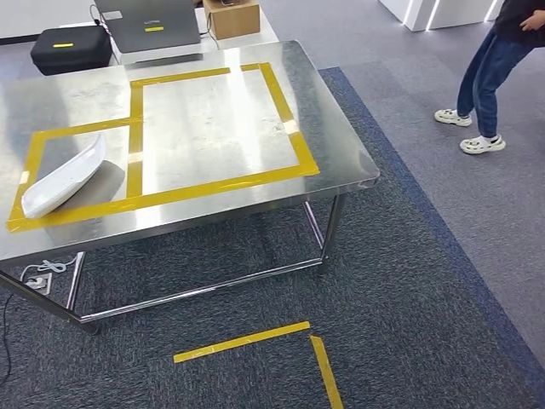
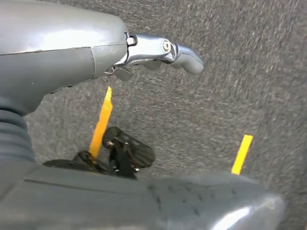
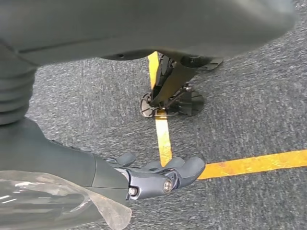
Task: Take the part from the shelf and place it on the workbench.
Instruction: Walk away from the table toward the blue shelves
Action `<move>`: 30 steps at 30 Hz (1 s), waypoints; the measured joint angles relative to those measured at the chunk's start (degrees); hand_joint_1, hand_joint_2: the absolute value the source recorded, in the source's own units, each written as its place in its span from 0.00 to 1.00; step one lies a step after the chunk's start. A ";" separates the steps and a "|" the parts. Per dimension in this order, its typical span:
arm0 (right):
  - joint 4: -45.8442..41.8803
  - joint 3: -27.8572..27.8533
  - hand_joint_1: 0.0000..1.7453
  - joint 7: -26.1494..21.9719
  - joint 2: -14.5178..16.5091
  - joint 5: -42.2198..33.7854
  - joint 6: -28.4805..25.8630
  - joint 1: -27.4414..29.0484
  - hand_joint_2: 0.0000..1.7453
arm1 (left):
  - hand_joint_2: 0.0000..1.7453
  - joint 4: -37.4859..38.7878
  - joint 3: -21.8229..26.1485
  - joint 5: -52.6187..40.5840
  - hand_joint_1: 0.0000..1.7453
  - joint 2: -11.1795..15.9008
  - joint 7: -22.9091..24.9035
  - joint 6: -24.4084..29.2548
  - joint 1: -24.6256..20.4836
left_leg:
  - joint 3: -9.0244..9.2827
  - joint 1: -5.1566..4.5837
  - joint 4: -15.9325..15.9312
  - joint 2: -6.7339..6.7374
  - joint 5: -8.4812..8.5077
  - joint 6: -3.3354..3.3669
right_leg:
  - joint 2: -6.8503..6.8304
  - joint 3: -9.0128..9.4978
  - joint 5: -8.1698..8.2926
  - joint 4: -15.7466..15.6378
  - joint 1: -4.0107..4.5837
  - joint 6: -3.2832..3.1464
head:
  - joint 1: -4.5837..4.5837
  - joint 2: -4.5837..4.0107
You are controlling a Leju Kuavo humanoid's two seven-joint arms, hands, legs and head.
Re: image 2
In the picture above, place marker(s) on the black robot foot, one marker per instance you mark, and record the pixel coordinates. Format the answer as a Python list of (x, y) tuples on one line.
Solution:
[(134, 152)]

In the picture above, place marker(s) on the yellow floor tape strip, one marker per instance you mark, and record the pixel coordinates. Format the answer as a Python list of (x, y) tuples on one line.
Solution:
[(101, 123), (242, 154)]

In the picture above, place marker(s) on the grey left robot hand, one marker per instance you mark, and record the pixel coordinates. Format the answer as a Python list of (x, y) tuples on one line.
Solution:
[(60, 47)]

